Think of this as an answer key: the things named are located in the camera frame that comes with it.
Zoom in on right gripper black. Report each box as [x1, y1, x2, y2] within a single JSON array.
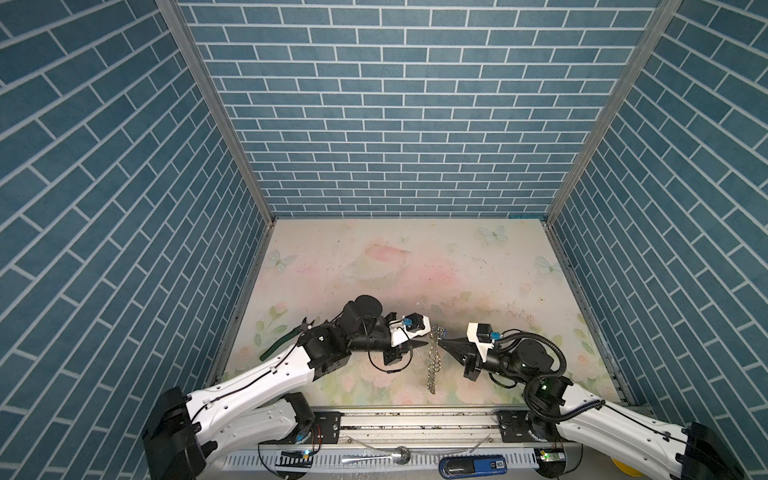
[[441, 332, 532, 387]]

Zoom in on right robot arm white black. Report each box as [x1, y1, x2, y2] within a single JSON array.
[[437, 323, 746, 479]]

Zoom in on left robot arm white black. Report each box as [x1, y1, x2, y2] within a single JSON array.
[[141, 295, 432, 479]]

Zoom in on metal rod tool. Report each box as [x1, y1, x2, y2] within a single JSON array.
[[341, 436, 491, 465]]

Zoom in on blue black device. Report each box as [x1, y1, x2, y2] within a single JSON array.
[[438, 455, 508, 479]]

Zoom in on yellow tape roll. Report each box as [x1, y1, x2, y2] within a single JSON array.
[[611, 458, 643, 478]]

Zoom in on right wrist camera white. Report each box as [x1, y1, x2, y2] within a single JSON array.
[[467, 322, 495, 363]]

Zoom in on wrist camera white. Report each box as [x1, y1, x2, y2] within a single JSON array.
[[467, 322, 495, 363], [388, 313, 432, 347]]

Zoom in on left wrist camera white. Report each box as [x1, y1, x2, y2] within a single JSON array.
[[388, 313, 432, 347]]

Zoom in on green handled pliers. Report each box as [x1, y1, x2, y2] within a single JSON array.
[[259, 318, 314, 361]]

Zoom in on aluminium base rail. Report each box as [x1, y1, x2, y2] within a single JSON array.
[[204, 407, 585, 479]]

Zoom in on aluminium corner post left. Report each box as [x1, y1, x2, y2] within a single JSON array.
[[156, 0, 275, 228]]

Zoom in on aluminium corner post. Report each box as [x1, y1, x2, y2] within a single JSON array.
[[156, 0, 275, 228], [544, 0, 682, 230]]

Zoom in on aluminium corner post right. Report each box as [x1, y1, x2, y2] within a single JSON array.
[[544, 0, 682, 230]]

